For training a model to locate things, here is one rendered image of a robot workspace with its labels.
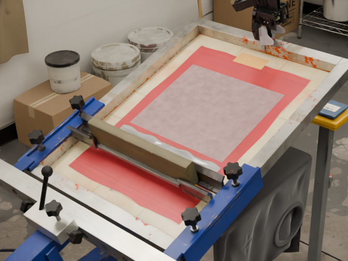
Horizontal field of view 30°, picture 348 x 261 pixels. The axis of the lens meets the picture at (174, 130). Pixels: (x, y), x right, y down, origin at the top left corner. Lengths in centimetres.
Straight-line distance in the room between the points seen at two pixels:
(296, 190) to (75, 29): 245
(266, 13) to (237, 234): 64
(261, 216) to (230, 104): 33
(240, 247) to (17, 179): 64
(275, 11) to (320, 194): 81
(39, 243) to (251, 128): 64
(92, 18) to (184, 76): 230
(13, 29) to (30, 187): 221
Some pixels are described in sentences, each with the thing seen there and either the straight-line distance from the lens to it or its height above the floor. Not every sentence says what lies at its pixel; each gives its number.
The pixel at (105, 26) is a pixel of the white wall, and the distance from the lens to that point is 434.
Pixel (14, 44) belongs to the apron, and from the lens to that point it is 385.
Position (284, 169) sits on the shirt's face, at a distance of 197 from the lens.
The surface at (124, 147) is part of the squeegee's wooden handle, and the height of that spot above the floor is 114.
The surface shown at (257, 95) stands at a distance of 188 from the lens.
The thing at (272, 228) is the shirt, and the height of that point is 79.
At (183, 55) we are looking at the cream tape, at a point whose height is 119.
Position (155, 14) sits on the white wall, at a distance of 467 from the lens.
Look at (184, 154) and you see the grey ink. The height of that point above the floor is 111.
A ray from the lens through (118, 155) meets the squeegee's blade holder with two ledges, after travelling 175.
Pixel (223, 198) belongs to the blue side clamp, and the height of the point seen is 112.
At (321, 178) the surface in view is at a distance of 240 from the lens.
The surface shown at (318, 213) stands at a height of 53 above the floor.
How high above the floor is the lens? 206
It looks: 31 degrees down
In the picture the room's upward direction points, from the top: 3 degrees counter-clockwise
